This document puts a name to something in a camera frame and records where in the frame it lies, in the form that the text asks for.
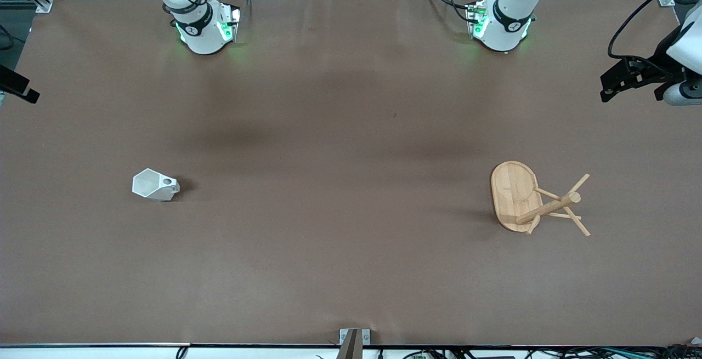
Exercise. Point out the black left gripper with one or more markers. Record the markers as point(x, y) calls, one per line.
point(654, 68)

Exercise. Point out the white faceted geometric cup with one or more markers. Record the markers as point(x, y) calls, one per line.
point(151, 184)

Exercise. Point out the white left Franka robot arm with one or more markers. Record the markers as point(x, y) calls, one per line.
point(507, 30)

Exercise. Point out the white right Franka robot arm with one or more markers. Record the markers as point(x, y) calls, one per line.
point(203, 35)

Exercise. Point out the wooden cup rack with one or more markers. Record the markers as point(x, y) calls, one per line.
point(513, 194)

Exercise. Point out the brown table cover sheet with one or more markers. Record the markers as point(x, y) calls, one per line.
point(351, 249)

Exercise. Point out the grey metal mounting bracket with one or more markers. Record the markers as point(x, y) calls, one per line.
point(366, 337)

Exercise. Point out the dark camera mount post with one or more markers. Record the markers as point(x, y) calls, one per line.
point(351, 348)

